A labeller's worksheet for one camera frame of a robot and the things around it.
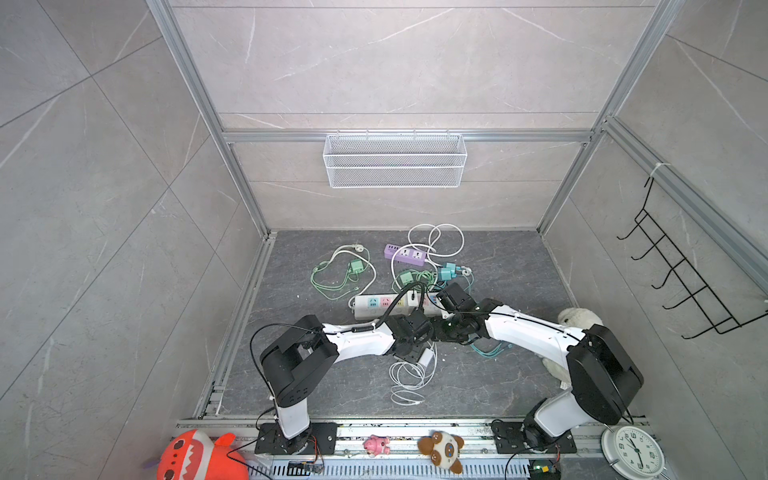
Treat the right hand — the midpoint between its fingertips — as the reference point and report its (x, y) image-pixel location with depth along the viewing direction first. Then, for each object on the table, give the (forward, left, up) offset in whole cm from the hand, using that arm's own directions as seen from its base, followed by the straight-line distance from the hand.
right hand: (432, 331), depth 88 cm
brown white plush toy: (-30, +1, -1) cm, 30 cm away
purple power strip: (+31, +5, -1) cm, 31 cm away
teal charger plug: (+22, -8, 0) cm, 23 cm away
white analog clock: (-31, -44, -1) cm, 54 cm away
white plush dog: (-4, -34, +14) cm, 37 cm away
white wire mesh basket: (+51, +10, +26) cm, 58 cm away
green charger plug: (+22, +7, -3) cm, 23 cm away
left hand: (-2, +6, -3) cm, 8 cm away
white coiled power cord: (+41, -10, -5) cm, 43 cm away
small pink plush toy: (-28, +17, -1) cm, 33 cm away
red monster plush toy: (-30, +57, +5) cm, 65 cm away
